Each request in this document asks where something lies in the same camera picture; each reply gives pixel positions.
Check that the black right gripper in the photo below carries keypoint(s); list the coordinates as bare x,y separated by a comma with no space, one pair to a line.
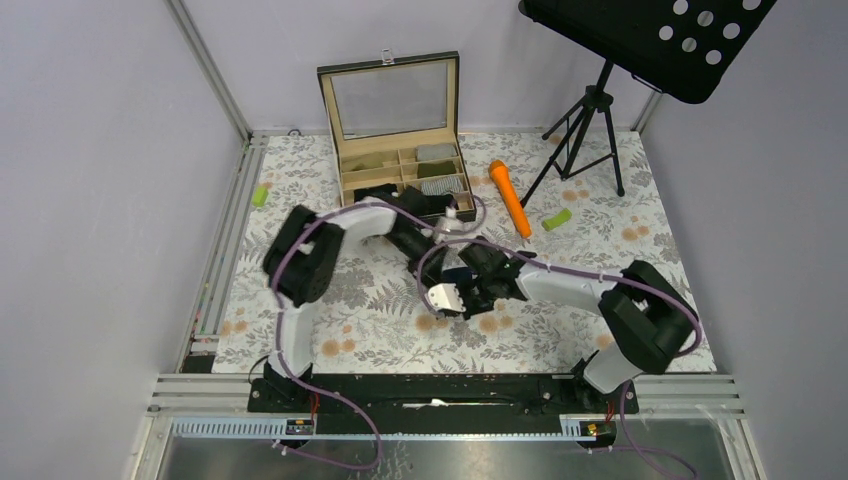
472,311

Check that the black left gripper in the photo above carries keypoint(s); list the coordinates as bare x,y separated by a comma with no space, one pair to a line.
433,267

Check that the black underwear white trim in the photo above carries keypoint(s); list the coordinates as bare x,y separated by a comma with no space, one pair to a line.
371,193

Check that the navy blue underwear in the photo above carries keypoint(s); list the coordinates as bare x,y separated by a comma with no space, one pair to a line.
457,275

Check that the olive khaki underwear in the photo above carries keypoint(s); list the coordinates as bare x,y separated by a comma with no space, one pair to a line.
368,162

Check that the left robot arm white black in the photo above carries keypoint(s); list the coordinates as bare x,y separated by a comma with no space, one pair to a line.
302,259

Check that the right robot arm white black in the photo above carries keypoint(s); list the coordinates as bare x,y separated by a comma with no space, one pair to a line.
648,320

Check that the striped rolled underwear in box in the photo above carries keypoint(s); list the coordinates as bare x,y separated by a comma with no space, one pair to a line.
442,186

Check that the olive rolled underwear in box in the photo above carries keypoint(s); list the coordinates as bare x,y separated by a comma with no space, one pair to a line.
436,169

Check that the green block near underwear pile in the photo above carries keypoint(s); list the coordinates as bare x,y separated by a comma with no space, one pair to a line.
557,220

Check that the grey rolled underwear in box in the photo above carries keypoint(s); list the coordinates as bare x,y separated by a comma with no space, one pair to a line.
434,152

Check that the floral table cloth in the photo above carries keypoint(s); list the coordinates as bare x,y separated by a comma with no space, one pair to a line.
371,320

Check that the wooden organizer box glass lid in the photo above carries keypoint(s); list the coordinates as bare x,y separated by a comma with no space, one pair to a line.
394,104

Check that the green block at left edge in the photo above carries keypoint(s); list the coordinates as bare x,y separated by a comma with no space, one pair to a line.
260,196

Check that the black music stand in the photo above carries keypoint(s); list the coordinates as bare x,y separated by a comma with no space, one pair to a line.
678,48

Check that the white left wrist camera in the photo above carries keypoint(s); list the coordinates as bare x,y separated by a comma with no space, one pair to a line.
448,225

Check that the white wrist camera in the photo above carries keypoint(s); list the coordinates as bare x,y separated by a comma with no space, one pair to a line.
448,225
445,298

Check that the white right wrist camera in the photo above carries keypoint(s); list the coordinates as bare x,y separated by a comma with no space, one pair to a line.
445,298

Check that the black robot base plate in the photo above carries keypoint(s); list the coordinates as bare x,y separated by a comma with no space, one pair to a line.
433,404

